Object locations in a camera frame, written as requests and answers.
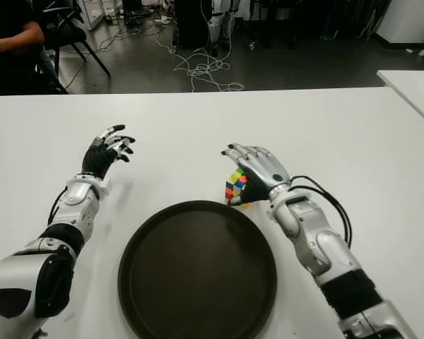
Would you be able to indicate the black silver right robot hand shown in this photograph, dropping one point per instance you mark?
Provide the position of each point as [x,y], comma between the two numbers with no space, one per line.
[265,169]

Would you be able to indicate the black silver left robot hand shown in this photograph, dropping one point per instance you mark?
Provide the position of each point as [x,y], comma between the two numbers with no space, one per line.
[94,159]

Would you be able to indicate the multicoloured Rubik's cube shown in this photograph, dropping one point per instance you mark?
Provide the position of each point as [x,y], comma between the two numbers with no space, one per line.
[233,183]

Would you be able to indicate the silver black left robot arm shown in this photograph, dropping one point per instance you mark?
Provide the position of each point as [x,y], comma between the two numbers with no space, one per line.
[76,197]

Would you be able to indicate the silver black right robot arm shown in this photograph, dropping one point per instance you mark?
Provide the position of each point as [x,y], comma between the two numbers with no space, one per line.
[332,250]

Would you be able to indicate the dark brown round plate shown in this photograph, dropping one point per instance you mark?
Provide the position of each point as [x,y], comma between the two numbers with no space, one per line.
[198,272]

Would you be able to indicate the black folding chair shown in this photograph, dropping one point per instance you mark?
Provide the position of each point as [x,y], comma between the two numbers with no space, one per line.
[69,33]

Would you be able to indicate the white display cabinet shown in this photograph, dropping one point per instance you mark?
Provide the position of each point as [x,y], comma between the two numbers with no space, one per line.
[92,14]

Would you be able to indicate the white humanoid robot legs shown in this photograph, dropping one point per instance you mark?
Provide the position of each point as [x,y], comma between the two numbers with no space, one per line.
[213,24]

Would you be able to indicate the white power strip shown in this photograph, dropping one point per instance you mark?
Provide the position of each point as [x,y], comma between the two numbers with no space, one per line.
[162,19]

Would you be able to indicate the black cabinet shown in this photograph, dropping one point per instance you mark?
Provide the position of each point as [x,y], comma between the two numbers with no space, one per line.
[191,24]

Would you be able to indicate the seated person in black shirt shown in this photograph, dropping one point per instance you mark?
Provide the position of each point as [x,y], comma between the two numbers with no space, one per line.
[7,21]

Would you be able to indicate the white side table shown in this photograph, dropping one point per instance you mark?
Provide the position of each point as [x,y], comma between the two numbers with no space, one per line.
[410,88]

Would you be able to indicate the white block with black base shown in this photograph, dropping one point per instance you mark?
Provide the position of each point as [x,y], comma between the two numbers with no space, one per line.
[406,21]

